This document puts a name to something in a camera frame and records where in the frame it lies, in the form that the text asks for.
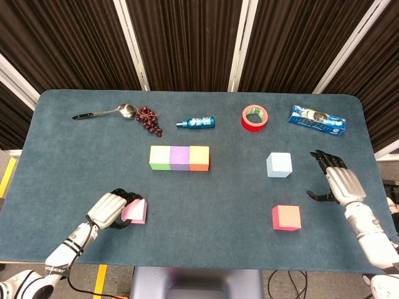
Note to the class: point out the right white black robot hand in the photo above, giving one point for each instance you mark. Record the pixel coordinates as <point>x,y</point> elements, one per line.
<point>344,183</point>

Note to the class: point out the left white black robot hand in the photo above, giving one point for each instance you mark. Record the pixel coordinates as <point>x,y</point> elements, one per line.
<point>106,207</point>

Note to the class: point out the light pink foam cube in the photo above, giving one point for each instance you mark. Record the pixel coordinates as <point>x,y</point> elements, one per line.
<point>137,213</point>

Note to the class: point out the red foam cube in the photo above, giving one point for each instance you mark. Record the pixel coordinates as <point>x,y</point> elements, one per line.
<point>286,217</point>

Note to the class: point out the light blue foam cube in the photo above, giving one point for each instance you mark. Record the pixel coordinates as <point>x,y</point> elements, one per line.
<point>279,164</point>

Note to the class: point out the green foam cube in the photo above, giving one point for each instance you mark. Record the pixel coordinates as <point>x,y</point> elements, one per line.
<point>159,157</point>

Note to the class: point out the purple foam cube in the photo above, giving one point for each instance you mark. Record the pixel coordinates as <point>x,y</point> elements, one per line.
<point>179,157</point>

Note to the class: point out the orange foam cube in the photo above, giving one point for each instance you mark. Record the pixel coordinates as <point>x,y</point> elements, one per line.
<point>199,155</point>

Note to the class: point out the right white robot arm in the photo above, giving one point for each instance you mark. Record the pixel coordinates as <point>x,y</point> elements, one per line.
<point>371,236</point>

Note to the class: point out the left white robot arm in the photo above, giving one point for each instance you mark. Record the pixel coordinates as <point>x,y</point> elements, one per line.
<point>62,255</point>

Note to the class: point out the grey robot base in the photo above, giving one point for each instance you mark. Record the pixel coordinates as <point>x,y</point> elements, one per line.
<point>149,283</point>

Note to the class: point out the black equipment box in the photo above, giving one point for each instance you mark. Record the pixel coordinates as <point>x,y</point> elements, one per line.
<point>393,187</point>

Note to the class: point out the blue cookie box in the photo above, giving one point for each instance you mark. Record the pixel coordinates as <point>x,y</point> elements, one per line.
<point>318,121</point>

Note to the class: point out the yellow floor tape strip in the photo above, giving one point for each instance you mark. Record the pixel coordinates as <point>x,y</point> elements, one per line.
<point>7,177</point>
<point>99,281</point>

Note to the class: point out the blue-grey felt table cloth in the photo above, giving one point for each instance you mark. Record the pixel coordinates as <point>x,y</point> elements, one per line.
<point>199,202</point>

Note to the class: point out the dark red plastic grapes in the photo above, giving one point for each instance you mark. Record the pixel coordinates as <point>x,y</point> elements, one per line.
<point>149,120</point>

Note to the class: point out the black caster wheel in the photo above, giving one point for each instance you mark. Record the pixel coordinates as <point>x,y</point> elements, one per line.
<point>367,279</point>

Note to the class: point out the red tape roll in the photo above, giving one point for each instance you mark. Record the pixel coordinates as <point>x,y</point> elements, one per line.
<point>254,126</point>

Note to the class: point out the dark brown pleated curtain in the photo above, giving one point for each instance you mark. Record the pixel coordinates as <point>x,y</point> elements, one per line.
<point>187,40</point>
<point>383,78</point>
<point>12,124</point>
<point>296,40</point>
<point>62,40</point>

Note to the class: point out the blue spray bottle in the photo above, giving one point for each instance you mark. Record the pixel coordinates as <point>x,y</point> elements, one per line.
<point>199,122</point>

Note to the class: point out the white partition post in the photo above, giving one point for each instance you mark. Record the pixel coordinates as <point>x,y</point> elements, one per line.
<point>18,83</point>
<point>388,153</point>
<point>349,46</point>
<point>131,43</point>
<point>242,43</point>

